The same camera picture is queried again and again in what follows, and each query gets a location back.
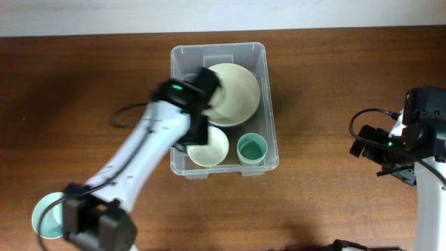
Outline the cream bowl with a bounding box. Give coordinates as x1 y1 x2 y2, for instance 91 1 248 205
204 63 261 124

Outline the cream cup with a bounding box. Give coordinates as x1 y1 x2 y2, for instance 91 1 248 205
240 159 263 167

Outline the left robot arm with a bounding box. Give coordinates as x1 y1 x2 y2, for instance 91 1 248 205
62 78 220 250

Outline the white small bowl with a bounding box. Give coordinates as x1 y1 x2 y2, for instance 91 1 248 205
187 126 229 165

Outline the yellow small bowl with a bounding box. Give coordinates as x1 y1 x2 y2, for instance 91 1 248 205
192 162 220 169

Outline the mint green small bowl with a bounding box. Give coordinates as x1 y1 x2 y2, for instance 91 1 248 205
32 192 63 239

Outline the dark blue bowl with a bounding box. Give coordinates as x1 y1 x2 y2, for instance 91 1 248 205
208 118 253 128

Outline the clear plastic storage bin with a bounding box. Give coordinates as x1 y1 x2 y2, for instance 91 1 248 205
170 43 279 178

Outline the mint green cup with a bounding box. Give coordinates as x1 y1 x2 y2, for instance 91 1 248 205
237 133 268 161

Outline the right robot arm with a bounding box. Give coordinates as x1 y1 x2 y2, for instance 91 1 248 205
349 86 445 250

